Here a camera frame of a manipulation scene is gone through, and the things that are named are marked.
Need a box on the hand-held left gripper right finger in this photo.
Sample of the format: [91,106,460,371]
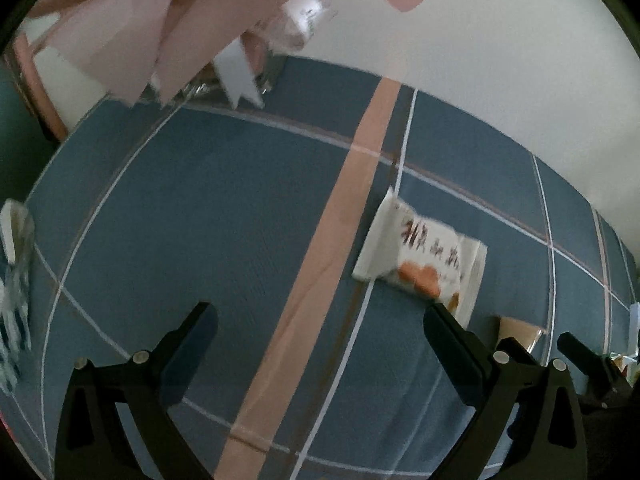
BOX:
[423,304,588,480]

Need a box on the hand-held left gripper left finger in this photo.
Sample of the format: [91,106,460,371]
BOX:
[54,302,218,480]

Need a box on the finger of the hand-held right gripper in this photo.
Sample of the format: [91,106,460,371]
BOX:
[557,332,632,408]

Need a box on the beige pudding cup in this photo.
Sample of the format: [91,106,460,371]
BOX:
[494,315,549,367]

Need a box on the white packet with orange print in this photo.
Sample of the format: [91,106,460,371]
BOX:
[351,186,489,332]

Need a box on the bedside clutter pile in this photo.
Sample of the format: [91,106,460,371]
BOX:
[606,351,640,388]

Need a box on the blue and white patterned packet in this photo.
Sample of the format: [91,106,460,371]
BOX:
[0,199,37,398]

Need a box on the pink paper flower bouquet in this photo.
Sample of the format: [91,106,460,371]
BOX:
[27,0,433,111]

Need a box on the clear glass vase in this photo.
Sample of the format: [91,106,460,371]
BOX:
[180,0,341,106]

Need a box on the pink bed frame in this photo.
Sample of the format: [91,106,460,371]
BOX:
[0,35,70,142]

